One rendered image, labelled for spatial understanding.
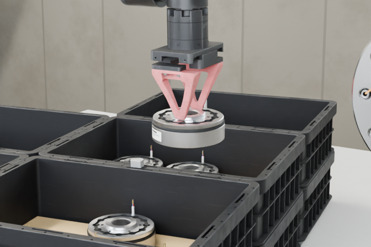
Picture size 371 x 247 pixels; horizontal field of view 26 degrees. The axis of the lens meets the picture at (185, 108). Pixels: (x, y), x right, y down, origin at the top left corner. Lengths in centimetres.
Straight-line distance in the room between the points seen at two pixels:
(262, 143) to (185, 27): 48
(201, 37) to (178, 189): 27
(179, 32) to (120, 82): 306
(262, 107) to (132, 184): 60
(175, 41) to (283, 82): 260
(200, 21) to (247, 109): 76
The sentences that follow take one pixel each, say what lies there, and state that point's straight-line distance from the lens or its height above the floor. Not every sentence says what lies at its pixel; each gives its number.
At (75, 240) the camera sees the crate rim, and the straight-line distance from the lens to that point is 102.
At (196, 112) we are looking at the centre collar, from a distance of 115.
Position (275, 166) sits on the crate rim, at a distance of 130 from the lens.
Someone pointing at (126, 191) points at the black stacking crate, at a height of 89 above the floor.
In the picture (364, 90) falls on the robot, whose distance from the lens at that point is 89.
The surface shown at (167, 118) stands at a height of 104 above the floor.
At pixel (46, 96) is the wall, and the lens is 448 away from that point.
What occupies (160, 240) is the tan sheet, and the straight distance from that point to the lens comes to 127.
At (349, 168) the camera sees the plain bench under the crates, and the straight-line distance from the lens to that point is 209.
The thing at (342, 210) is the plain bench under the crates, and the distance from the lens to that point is 179.
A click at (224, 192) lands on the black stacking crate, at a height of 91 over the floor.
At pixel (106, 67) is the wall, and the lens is 418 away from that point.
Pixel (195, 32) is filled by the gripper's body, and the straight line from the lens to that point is 109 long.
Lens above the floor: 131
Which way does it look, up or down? 13 degrees down
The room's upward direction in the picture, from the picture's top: straight up
